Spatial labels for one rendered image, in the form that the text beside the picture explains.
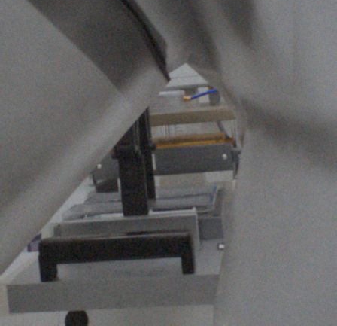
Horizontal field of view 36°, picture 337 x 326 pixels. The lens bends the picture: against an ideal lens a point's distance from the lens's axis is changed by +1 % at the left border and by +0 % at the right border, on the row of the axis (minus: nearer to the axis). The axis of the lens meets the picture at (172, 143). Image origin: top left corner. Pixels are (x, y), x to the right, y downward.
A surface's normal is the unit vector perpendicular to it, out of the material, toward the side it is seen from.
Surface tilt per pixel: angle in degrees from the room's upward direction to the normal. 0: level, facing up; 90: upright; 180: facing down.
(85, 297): 90
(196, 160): 90
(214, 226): 90
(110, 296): 90
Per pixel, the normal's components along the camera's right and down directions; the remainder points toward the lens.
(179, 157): -0.11, 0.10
